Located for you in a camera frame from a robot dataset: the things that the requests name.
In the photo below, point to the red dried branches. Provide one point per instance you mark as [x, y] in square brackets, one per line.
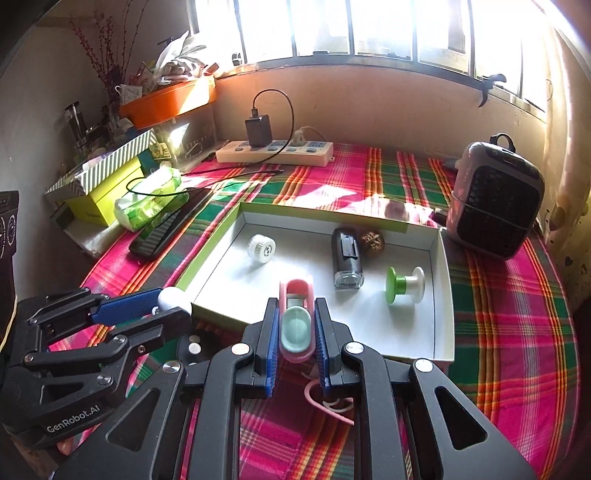
[108, 41]

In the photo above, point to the brown walnut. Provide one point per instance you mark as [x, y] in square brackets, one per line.
[372, 243]

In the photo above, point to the white ribbed roller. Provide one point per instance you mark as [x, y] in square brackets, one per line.
[261, 248]

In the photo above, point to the green white spool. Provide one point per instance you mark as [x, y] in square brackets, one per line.
[412, 285]

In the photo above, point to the pink black desk fan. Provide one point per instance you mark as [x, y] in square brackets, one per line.
[495, 199]

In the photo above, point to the yellow green box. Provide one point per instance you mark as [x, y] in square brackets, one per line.
[97, 207]

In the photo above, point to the yellow heart curtain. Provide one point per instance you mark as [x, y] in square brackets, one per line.
[566, 168]

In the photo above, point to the black window hook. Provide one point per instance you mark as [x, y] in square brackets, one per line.
[487, 84]

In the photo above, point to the green tissue pack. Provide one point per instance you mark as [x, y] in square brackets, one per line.
[147, 197]

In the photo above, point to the green white cardboard box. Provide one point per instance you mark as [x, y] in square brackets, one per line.
[229, 290]

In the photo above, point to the pink case with teal insert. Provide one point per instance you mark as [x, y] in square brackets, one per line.
[297, 324]

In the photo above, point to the black charger adapter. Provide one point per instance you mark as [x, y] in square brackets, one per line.
[258, 129]

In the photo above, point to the striped white box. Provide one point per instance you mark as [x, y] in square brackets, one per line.
[85, 181]

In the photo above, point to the white mug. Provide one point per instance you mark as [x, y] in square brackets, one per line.
[128, 93]

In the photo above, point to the black disc with white dots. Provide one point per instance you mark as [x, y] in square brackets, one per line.
[197, 347]

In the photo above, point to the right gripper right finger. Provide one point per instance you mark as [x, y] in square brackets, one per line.
[411, 420]

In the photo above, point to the white power strip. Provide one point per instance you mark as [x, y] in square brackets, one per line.
[311, 153]

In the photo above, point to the orange tray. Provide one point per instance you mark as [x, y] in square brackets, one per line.
[169, 102]

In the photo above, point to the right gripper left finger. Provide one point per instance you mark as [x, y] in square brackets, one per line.
[184, 421]

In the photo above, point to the black bike light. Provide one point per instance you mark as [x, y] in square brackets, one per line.
[346, 259]

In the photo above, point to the plaid tablecloth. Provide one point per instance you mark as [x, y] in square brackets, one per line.
[516, 350]

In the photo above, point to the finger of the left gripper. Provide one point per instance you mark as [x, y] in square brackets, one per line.
[139, 337]
[80, 308]

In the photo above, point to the white ball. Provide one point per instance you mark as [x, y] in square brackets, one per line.
[173, 297]

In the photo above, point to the black smartphone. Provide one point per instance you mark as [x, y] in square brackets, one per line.
[158, 234]

